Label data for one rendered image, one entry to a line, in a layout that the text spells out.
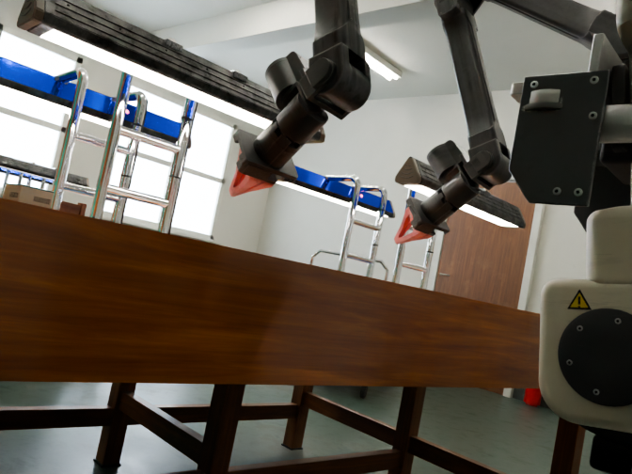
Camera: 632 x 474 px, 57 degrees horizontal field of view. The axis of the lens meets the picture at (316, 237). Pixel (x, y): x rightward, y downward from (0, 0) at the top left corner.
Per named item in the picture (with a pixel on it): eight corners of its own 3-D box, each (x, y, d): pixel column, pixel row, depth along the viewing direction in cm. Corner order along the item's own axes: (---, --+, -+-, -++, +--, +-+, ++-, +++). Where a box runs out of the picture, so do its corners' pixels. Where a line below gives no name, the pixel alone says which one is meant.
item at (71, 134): (118, 267, 142) (156, 92, 145) (33, 254, 128) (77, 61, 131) (87, 259, 156) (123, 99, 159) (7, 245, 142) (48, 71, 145)
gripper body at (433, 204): (402, 200, 117) (430, 178, 113) (432, 212, 123) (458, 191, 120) (415, 226, 113) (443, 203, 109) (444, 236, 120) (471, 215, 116)
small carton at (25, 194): (51, 209, 64) (55, 192, 64) (17, 202, 62) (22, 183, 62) (33, 206, 69) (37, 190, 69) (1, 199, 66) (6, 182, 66)
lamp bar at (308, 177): (395, 218, 235) (398, 200, 235) (280, 180, 192) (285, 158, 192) (380, 217, 240) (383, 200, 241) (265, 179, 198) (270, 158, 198)
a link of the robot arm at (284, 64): (333, 69, 74) (371, 95, 81) (306, 13, 80) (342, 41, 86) (270, 127, 80) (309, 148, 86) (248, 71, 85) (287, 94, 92)
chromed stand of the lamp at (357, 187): (371, 308, 208) (393, 187, 211) (333, 302, 195) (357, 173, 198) (333, 299, 222) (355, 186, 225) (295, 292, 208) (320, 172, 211)
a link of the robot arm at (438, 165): (495, 160, 105) (513, 173, 111) (466, 115, 110) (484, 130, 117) (442, 198, 110) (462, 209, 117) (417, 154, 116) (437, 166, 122)
